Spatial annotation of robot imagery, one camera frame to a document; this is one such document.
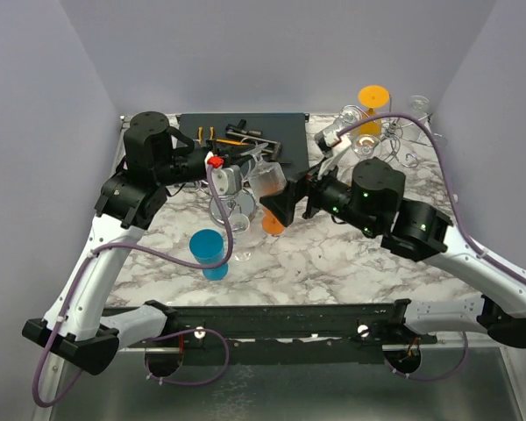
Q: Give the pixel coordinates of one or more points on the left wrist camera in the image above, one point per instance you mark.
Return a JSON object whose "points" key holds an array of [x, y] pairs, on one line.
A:
{"points": [[223, 181]]}

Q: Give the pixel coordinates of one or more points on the orange handled pliers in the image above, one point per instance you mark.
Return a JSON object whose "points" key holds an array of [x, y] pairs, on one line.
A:
{"points": [[204, 136]]}

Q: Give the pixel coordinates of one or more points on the tall chrome glass rack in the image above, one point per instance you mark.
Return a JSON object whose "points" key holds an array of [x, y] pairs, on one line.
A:
{"points": [[397, 148]]}

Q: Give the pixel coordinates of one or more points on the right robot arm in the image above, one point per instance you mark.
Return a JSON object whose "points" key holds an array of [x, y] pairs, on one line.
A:
{"points": [[374, 204]]}

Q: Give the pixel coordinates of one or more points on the ribbed clear wine glass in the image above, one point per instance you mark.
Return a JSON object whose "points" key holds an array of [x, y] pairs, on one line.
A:
{"points": [[418, 107]]}

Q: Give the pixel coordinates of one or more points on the blue plastic goblet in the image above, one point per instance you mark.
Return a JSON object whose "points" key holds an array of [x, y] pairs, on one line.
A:
{"points": [[207, 247]]}

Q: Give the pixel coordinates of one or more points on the orange plastic goblet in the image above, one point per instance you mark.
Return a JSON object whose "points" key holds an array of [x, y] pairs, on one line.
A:
{"points": [[270, 224]]}

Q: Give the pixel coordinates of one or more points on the black mounting base rail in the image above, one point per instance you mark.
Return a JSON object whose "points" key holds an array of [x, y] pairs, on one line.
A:
{"points": [[287, 335]]}

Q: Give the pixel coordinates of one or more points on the yellow plastic goblet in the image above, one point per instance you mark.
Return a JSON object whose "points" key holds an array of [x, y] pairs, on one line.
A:
{"points": [[372, 98]]}

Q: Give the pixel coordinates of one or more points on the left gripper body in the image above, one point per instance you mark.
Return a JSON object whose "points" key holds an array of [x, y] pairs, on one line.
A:
{"points": [[193, 162]]}

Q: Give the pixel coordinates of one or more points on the clear stemmed glass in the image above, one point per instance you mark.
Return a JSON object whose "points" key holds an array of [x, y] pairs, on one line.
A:
{"points": [[242, 237]]}

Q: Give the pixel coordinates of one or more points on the dark grey tray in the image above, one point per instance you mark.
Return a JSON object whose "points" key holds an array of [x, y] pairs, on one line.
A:
{"points": [[287, 128]]}

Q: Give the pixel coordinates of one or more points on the dark metal T tool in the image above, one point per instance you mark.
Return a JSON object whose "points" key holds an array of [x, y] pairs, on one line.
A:
{"points": [[240, 128]]}

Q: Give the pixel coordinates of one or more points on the small chrome ring rack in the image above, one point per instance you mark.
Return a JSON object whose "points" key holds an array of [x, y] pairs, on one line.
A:
{"points": [[242, 202]]}

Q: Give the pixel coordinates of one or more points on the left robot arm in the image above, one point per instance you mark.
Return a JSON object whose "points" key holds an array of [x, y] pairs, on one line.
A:
{"points": [[156, 155]]}

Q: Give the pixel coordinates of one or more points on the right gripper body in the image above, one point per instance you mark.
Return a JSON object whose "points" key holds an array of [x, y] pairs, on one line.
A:
{"points": [[332, 196]]}

